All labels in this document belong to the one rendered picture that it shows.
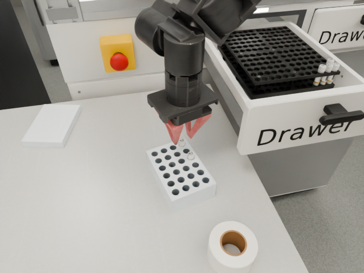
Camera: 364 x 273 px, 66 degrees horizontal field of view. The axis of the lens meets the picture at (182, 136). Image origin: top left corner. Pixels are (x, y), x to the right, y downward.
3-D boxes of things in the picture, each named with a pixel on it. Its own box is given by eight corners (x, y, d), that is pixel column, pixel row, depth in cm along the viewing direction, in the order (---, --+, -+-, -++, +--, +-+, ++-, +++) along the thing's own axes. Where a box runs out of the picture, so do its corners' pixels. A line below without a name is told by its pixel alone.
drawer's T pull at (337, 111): (363, 120, 44) (367, 113, 43) (321, 127, 43) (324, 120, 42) (349, 106, 47) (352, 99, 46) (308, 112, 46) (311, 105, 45)
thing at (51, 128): (64, 147, 59) (61, 142, 58) (23, 146, 59) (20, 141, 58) (81, 110, 68) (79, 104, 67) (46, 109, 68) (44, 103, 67)
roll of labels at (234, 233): (200, 267, 41) (202, 256, 39) (214, 227, 46) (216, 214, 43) (247, 286, 40) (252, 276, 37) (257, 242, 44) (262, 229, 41)
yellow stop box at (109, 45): (136, 71, 66) (132, 42, 61) (105, 75, 65) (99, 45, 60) (134, 60, 69) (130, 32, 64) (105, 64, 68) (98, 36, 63)
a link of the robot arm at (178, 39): (178, 40, 34) (214, 29, 37) (150, 20, 39) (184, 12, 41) (178, 86, 39) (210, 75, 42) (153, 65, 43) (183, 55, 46)
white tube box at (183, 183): (214, 195, 50) (216, 183, 48) (172, 214, 48) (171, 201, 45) (184, 150, 58) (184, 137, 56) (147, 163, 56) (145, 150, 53)
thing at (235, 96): (371, 121, 54) (387, 95, 50) (245, 141, 50) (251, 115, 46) (277, 33, 82) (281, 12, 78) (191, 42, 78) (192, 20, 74)
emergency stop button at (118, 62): (129, 71, 63) (127, 54, 60) (111, 73, 62) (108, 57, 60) (128, 64, 65) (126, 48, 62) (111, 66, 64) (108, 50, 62)
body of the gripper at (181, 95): (146, 103, 47) (142, 64, 42) (197, 86, 50) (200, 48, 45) (164, 127, 43) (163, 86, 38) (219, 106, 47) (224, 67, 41)
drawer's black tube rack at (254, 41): (328, 98, 59) (340, 71, 54) (249, 110, 56) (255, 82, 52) (279, 50, 74) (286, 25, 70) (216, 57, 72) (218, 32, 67)
